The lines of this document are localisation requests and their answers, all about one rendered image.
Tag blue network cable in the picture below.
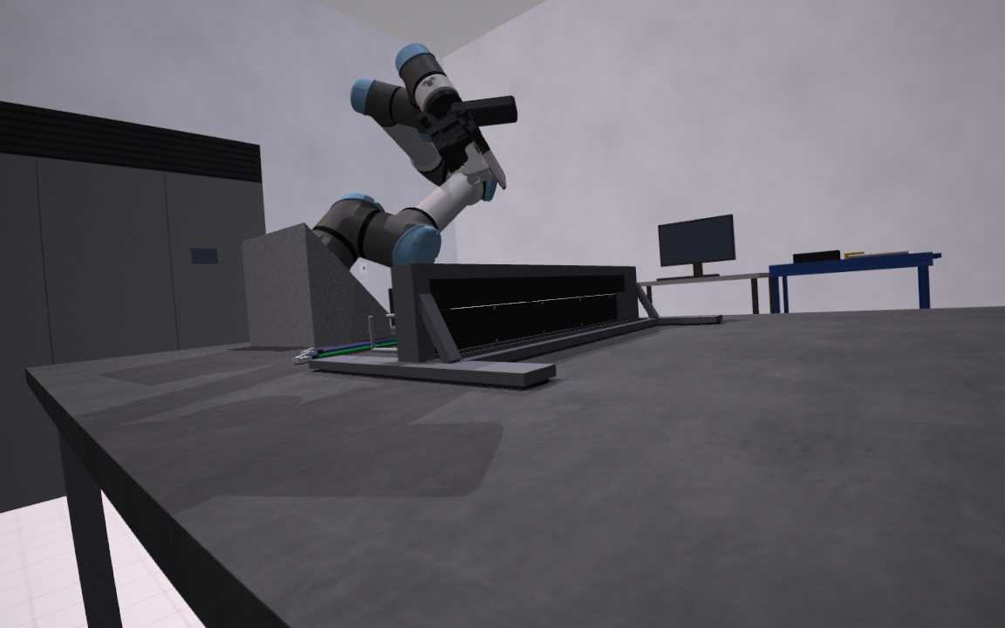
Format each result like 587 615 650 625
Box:
323 338 396 353

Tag green patch cord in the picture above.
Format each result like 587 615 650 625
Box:
318 342 397 358

